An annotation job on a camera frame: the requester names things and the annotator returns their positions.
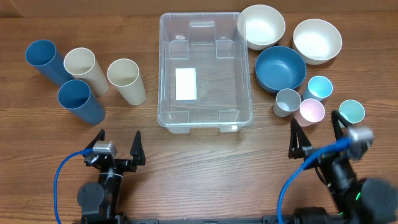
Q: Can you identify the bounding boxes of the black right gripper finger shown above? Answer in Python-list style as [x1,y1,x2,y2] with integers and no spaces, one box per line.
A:
[288,118,312,159]
[331,110,353,140]

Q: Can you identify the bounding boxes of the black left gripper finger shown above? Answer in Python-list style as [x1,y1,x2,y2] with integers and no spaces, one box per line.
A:
[85,129,105,149]
[130,131,146,166]

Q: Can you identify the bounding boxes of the teal small cup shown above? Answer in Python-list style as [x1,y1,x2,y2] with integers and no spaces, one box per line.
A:
[339,100,366,124]

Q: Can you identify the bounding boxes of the pink small cup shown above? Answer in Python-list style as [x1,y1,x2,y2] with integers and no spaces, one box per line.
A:
[294,98,325,127]

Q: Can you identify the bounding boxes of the light blue small cup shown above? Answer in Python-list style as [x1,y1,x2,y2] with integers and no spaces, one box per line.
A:
[303,75,333,101]

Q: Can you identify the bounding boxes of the dark blue bowl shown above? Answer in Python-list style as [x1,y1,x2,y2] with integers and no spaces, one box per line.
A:
[255,46,307,94]

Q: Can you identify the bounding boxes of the cream bowl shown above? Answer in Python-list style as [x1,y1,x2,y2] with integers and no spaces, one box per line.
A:
[238,4,286,50]
[293,19,343,65]

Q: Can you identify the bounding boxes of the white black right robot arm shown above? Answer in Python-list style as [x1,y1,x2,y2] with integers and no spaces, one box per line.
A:
[277,110,397,223]

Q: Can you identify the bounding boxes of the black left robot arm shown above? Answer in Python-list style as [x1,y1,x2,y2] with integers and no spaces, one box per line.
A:
[77,129,146,224]

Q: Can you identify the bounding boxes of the grey small cup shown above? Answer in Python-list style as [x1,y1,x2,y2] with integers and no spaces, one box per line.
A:
[273,88,302,117]

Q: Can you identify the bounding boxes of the dark blue tumbler front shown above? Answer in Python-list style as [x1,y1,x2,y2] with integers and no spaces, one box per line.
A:
[58,80,106,125]

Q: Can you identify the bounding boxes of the dark blue tumbler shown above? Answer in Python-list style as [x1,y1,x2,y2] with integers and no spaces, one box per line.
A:
[58,80,106,125]
[25,39,74,86]

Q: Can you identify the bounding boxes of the cream tumbler centre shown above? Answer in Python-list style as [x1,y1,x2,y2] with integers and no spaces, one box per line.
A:
[107,58,146,106]

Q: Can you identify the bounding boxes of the cream tumbler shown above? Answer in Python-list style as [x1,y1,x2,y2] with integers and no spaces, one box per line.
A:
[107,58,146,106]
[63,47,109,95]

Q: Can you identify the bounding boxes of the cream tumbler left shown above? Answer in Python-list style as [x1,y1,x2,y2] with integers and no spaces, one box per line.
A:
[63,47,109,95]

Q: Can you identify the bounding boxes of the white label in bin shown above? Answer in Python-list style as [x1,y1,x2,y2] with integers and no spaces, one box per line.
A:
[175,68,197,101]

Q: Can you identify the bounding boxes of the dark blue tumbler far left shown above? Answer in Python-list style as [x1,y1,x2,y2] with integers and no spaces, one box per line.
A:
[25,39,74,86]

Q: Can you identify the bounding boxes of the clear plastic storage bin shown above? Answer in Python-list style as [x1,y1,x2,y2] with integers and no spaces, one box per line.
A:
[157,12,253,134]

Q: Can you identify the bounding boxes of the blue left camera cable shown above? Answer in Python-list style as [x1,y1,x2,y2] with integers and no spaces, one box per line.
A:
[53,148,94,224]

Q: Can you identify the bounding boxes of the blue camera cable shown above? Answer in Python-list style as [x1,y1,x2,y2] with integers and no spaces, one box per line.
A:
[276,136,352,224]
[53,148,94,224]

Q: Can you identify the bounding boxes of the blue right camera cable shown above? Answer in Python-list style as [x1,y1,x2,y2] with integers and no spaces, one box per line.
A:
[276,136,352,224]

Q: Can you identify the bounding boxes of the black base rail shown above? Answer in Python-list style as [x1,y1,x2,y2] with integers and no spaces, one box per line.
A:
[75,215,279,224]

